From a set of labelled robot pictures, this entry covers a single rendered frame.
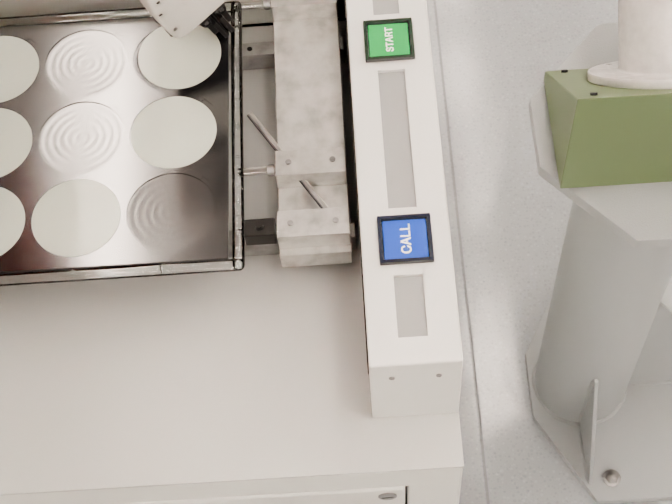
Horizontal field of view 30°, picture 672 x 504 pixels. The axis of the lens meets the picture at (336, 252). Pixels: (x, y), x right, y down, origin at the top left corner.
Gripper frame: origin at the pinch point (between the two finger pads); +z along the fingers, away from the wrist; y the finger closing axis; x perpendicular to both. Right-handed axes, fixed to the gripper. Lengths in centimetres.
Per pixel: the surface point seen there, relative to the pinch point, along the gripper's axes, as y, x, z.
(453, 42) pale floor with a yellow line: 31, 36, 109
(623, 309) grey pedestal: 16, -45, 54
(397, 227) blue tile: 0.5, -38.0, -4.4
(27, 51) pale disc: -20.0, 11.6, -5.0
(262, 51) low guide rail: 1.4, -2.2, 8.1
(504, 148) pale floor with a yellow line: 23, 9, 107
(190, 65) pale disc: -6.0, -2.3, 0.0
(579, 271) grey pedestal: 14, -39, 47
